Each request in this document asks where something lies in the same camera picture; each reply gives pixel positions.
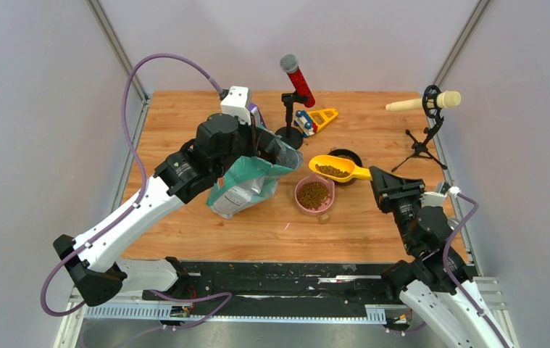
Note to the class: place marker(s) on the yellow scoop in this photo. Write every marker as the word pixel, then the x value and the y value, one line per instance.
pixel 338 169

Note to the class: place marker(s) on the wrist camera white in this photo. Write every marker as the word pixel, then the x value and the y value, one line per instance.
pixel 235 101
pixel 439 194

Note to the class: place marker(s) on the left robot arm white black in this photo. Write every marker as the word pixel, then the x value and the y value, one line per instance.
pixel 94 259

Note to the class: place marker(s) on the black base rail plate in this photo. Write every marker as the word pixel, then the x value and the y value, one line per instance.
pixel 273 289

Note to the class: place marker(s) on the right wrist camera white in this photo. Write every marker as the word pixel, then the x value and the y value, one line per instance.
pixel 439 194

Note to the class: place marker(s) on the brown pet food kibble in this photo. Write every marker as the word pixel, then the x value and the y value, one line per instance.
pixel 318 193

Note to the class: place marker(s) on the yellow orange toy triangle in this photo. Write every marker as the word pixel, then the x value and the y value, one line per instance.
pixel 322 118

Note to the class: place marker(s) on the green pet food bag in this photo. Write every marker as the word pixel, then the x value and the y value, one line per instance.
pixel 251 180

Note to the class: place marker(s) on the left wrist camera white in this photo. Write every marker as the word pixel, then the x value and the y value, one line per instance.
pixel 235 101

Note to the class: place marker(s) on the purple metronome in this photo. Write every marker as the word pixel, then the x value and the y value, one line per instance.
pixel 255 111

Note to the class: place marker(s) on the pink cat-ear pet bowl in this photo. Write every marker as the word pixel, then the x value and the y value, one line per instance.
pixel 314 194

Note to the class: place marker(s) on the blue white toy car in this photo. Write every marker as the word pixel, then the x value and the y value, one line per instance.
pixel 304 123

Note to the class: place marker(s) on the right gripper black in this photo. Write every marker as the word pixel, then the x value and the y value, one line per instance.
pixel 389 188

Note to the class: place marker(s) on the small wooden block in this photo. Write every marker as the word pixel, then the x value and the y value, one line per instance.
pixel 323 219

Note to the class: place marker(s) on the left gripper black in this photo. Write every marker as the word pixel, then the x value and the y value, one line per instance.
pixel 253 134

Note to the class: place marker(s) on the black round-base mic stand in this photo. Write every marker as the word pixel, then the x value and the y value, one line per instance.
pixel 288 134

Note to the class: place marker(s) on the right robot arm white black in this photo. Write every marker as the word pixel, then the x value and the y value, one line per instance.
pixel 437 284

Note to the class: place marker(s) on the cream microphone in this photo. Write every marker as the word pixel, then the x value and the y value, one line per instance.
pixel 442 100

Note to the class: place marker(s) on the red glitter microphone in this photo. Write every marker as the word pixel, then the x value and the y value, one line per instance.
pixel 289 64

